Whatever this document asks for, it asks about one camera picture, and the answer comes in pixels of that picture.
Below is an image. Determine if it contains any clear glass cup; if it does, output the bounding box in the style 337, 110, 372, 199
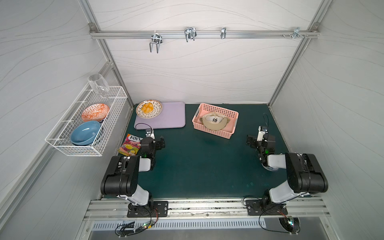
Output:
88, 74, 110, 98

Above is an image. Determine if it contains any metal double hook left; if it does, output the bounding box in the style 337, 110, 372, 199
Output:
149, 34, 163, 54

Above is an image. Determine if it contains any left base cable bundle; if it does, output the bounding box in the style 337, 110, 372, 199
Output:
114, 206, 160, 238

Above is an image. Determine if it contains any beige baseball cap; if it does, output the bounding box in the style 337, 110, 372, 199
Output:
200, 112, 230, 131

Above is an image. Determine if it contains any patterned plate with yellow food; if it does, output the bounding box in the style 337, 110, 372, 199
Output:
136, 100, 163, 119

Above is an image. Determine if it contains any white wire wall basket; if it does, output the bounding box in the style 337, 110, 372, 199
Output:
45, 85, 127, 157

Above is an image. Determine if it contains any blue white patterned small bowl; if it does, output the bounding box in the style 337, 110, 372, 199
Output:
262, 164, 279, 172

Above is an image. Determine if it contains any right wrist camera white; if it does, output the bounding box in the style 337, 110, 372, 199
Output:
257, 126, 268, 142

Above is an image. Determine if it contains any aluminium rail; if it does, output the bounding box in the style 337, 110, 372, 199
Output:
84, 197, 331, 221
90, 30, 321, 40

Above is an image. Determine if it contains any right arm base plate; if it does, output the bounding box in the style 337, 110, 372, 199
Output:
245, 199, 288, 216

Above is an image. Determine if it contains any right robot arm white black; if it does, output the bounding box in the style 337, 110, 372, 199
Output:
246, 134, 329, 208

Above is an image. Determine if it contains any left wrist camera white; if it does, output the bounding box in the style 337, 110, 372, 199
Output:
146, 128, 155, 139

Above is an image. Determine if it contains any orange patterned bowl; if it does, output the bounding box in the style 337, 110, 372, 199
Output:
81, 104, 110, 122

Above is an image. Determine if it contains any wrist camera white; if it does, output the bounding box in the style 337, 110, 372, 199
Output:
257, 126, 268, 142
146, 128, 155, 139

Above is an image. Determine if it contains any lilac cutting board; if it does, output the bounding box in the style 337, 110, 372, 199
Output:
134, 102, 186, 130

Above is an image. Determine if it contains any aluminium top rail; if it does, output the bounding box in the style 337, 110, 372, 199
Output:
90, 30, 321, 40

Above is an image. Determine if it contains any small metal hook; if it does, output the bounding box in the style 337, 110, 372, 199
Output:
221, 27, 227, 40

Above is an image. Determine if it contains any Fox's candy bag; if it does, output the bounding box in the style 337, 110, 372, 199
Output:
118, 134, 142, 157

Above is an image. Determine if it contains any pink plastic basket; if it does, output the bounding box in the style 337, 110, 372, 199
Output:
192, 103, 239, 139

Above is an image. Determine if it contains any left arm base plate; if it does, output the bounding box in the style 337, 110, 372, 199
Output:
127, 201, 169, 218

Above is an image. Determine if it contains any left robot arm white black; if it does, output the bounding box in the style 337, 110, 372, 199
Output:
101, 137, 166, 210

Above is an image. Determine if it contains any aluminium front rail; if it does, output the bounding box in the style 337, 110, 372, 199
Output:
84, 197, 331, 221

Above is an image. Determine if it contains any metal bracket hook right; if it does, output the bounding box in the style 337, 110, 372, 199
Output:
282, 27, 309, 39

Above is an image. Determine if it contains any metal hook middle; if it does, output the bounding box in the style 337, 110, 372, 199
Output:
184, 27, 197, 43

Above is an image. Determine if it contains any right base cable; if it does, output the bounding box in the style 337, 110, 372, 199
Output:
241, 195, 301, 235

